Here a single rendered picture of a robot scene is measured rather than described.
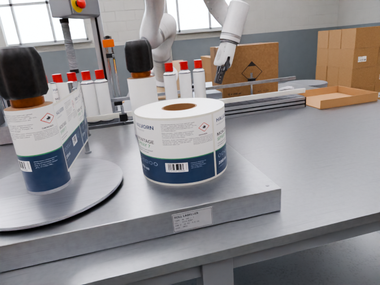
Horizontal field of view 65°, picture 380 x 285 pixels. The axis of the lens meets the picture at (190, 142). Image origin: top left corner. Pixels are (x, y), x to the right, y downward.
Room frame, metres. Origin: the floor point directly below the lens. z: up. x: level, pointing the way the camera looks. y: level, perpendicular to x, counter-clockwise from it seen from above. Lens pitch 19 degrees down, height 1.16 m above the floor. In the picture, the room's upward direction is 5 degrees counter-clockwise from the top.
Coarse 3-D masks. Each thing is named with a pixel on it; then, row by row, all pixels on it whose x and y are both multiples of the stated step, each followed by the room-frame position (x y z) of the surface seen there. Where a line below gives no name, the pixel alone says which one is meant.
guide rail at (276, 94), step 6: (288, 90) 1.32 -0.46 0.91; (294, 90) 1.33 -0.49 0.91; (300, 90) 1.34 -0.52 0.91; (246, 96) 1.28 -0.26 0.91; (252, 96) 1.29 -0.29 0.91; (258, 96) 1.29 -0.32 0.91; (264, 96) 1.30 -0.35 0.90; (270, 96) 1.30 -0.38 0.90; (276, 96) 1.31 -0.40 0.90; (228, 102) 1.26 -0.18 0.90; (108, 114) 1.15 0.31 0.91; (114, 114) 1.16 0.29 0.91; (90, 120) 1.14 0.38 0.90; (96, 120) 1.14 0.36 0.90
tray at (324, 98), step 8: (320, 88) 1.55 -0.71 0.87; (328, 88) 1.56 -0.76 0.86; (336, 88) 1.58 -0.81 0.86; (344, 88) 1.53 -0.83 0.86; (352, 88) 1.48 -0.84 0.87; (304, 96) 1.53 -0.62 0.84; (312, 96) 1.53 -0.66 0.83; (320, 96) 1.52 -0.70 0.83; (328, 96) 1.50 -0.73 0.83; (336, 96) 1.48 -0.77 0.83; (344, 96) 1.47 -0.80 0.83; (352, 96) 1.30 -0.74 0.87; (360, 96) 1.31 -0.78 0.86; (368, 96) 1.32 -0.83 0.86; (376, 96) 1.33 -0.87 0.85; (312, 104) 1.36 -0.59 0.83; (320, 104) 1.27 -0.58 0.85; (328, 104) 1.27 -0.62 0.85; (336, 104) 1.28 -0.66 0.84; (344, 104) 1.29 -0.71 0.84; (352, 104) 1.30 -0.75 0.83
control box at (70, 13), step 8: (56, 0) 1.19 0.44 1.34; (64, 0) 1.18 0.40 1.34; (72, 0) 1.18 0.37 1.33; (88, 0) 1.26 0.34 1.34; (96, 0) 1.31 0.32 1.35; (56, 8) 1.20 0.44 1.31; (64, 8) 1.18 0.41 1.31; (72, 8) 1.18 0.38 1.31; (80, 8) 1.21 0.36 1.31; (88, 8) 1.26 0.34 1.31; (96, 8) 1.30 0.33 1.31; (56, 16) 1.20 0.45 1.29; (64, 16) 1.20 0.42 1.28; (72, 16) 1.22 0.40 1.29; (80, 16) 1.25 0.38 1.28; (88, 16) 1.27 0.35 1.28; (96, 16) 1.31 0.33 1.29
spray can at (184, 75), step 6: (180, 66) 1.26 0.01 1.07; (186, 66) 1.26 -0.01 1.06; (180, 72) 1.25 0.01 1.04; (186, 72) 1.25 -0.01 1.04; (180, 78) 1.25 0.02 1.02; (186, 78) 1.25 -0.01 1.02; (180, 84) 1.26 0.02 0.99; (186, 84) 1.25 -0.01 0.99; (180, 90) 1.26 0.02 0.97; (186, 90) 1.25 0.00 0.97; (180, 96) 1.27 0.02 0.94; (186, 96) 1.25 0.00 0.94; (192, 96) 1.27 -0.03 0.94
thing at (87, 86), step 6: (84, 72) 1.17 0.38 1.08; (84, 78) 1.17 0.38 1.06; (90, 78) 1.19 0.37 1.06; (84, 84) 1.16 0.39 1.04; (90, 84) 1.17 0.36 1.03; (84, 90) 1.17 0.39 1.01; (90, 90) 1.17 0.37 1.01; (84, 96) 1.17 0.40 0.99; (90, 96) 1.17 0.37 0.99; (96, 96) 1.19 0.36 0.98; (84, 102) 1.18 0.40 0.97; (90, 102) 1.16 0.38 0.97; (96, 102) 1.18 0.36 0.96; (90, 108) 1.16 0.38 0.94; (96, 108) 1.17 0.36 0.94; (90, 114) 1.16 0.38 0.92; (96, 114) 1.17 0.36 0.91
